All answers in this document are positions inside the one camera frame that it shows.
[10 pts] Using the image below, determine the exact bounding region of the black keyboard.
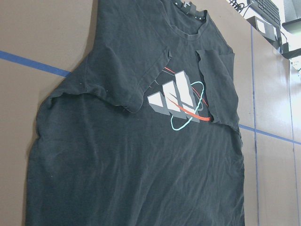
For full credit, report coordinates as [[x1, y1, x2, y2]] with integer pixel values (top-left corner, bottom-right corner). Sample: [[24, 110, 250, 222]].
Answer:
[[247, 0, 281, 27]]

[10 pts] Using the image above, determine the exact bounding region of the black box with label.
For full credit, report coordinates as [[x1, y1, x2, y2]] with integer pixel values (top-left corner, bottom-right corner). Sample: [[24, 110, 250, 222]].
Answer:
[[247, 16, 277, 41]]

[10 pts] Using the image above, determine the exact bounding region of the black t-shirt with logo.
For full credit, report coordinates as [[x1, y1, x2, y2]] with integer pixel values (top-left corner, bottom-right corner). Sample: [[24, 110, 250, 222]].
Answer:
[[25, 0, 245, 226]]

